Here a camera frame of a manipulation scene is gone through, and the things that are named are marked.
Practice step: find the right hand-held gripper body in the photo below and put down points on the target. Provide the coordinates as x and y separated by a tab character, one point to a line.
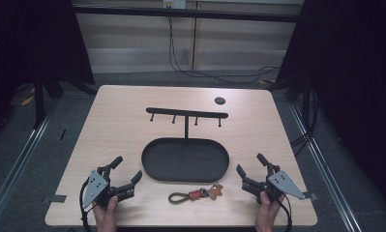
282	183

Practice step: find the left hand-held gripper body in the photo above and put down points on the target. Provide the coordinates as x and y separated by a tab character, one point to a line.
96	187

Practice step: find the person's left hand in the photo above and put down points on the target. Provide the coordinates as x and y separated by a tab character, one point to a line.
106	216

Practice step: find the person's right hand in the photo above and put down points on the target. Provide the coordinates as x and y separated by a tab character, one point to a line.
267	214

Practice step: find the grey tape strip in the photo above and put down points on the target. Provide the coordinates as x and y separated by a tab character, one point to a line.
310	195

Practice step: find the black key rack with tray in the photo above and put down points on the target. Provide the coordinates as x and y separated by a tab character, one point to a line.
184	161

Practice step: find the black round table grommet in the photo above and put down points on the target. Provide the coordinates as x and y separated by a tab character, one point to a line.
220	100

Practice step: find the black metal stand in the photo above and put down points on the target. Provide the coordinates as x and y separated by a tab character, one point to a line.
39	100
306	100

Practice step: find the black curtain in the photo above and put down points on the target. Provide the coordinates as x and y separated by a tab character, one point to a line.
26	38
358	80

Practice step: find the black horizontal metal bar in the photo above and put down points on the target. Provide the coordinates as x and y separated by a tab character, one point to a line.
213	15

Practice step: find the metal floor rail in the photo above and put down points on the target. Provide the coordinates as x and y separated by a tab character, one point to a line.
320	161
19	161

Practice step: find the white wall power outlet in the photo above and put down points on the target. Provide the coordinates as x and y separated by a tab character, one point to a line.
174	3

